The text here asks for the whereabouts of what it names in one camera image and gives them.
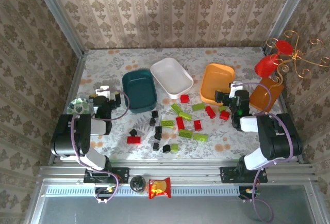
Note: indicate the black lego brick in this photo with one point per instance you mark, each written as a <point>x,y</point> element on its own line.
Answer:
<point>158,136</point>
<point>156,146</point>
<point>133,132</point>
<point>154,113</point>
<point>152,122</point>
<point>158,129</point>
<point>166,148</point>

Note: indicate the red square lego brick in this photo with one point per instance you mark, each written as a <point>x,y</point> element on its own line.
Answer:
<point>224,115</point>
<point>184,98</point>
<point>197,125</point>

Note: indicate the green long lego brick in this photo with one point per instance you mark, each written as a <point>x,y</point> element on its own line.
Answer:
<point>198,106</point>
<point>185,133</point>
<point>200,137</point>
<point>185,115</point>
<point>167,123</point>
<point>176,108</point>

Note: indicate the red long lego brick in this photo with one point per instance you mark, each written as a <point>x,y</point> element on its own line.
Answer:
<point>133,140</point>
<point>210,111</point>
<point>180,123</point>

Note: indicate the green small lego brick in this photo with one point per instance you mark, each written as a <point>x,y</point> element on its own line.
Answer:
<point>222,109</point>
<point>174,147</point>

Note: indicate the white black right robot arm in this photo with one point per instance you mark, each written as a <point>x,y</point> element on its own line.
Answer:
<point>276,136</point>

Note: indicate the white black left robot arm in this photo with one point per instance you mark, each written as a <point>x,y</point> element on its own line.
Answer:
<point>69,136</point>

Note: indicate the brown wooden board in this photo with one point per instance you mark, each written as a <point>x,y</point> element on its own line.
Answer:
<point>260,97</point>

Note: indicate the green leaf pattern bowl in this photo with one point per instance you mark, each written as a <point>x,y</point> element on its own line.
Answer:
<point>78,106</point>

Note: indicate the orange plastic container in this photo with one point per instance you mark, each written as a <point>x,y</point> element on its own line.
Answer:
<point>216,79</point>

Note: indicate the teal plastic container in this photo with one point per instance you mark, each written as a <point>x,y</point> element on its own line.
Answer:
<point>139,89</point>

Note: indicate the red plastic goblet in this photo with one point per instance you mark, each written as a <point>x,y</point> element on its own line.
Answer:
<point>265,66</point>

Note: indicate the white plastic container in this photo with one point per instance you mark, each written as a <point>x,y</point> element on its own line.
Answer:
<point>171,77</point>

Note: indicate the red snack bag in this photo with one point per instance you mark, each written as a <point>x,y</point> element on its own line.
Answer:
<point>159,188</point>

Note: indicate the grey metal tray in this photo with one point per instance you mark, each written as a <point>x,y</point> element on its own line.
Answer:
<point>180,211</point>

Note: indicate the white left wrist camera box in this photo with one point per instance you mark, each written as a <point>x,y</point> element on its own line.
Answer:
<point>103,91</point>

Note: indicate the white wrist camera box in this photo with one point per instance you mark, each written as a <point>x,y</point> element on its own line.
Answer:
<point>236,86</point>
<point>103,91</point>

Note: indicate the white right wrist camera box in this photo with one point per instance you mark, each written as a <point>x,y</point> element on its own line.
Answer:
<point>236,86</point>

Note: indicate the aluminium left side rail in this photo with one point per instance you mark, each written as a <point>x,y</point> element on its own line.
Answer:
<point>74,79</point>

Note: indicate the aluminium front rail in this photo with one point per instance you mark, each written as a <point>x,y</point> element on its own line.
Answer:
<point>180,169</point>

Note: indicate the aluminium left corner post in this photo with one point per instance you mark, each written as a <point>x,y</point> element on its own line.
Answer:
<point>59,15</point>

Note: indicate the aluminium corner post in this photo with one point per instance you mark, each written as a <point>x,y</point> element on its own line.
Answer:
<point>290,7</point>
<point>59,15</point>

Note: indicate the aluminium right corner post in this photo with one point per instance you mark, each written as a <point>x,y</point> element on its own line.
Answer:
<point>290,7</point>

